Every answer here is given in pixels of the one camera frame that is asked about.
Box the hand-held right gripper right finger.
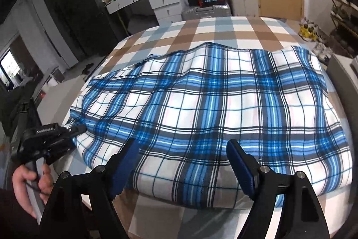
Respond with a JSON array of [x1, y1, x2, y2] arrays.
[[226, 139, 332, 239]]

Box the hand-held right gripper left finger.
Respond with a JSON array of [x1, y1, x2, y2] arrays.
[[39, 138, 141, 239]]

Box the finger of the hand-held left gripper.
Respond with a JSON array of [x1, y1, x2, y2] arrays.
[[66, 124, 88, 142]]

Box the blue plaid shirt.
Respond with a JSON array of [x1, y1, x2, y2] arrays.
[[68, 42, 353, 210]]

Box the person's left forearm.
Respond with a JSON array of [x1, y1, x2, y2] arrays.
[[0, 187, 42, 239]]

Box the person's left hand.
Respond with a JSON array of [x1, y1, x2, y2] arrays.
[[13, 163, 53, 218]]

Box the window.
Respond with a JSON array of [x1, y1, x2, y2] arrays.
[[0, 34, 31, 91]]

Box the black refrigerator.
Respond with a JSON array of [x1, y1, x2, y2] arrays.
[[66, 0, 119, 57]]

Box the dark grey cloth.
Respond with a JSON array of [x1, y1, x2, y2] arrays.
[[127, 13, 160, 35]]

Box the brown and blue checked bedsheet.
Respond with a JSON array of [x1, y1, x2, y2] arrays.
[[36, 16, 353, 239]]

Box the cluster of loose shoes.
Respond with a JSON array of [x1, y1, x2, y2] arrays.
[[298, 18, 335, 63]]

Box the white dresser with drawers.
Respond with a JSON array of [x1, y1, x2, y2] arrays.
[[102, 0, 183, 29]]

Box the silver ribbed suitcase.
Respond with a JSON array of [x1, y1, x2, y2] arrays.
[[180, 4, 232, 22]]

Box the wooden shoe rack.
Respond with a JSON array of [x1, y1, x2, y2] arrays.
[[328, 0, 358, 57]]

